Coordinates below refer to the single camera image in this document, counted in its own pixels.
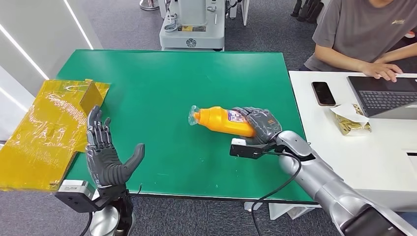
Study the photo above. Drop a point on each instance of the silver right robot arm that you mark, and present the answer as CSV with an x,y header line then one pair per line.
x,y
325,185

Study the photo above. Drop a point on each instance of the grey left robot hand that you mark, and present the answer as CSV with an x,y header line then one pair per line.
x,y
106,163

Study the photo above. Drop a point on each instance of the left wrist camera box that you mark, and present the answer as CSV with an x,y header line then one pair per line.
x,y
73,195

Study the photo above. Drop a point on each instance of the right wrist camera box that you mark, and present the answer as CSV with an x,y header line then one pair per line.
x,y
244,150

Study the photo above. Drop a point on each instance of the person's right hand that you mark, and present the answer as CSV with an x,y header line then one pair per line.
x,y
381,70

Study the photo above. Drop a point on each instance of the person's left forearm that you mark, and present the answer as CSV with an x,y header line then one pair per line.
x,y
400,52

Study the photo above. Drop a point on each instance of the gold snack bag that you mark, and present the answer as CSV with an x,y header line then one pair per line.
x,y
350,122

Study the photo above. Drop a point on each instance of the person's right forearm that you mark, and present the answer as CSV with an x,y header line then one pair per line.
x,y
338,58

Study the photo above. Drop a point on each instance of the white desk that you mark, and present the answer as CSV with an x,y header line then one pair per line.
x,y
358,163

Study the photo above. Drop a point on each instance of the grey laptop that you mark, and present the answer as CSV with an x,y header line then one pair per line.
x,y
384,97

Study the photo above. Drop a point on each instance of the black smartphone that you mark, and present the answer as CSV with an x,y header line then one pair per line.
x,y
323,93

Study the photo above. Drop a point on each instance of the white wall light strip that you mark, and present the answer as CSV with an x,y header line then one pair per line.
x,y
24,52
78,24

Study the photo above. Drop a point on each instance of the person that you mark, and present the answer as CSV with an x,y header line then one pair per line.
x,y
358,29

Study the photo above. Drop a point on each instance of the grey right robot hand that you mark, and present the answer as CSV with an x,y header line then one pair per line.
x,y
265,125

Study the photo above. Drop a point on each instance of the chrome stand base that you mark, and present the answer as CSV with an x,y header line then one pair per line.
x,y
149,4

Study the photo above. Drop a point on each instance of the grey pedestal robot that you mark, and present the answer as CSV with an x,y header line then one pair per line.
x,y
192,35

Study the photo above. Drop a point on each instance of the orange plastic bottle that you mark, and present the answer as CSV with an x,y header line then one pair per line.
x,y
216,120

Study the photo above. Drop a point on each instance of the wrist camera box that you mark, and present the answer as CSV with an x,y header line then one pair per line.
x,y
244,150
73,195

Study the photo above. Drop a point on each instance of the yellow taped cardboard box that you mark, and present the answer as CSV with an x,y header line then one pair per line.
x,y
42,140

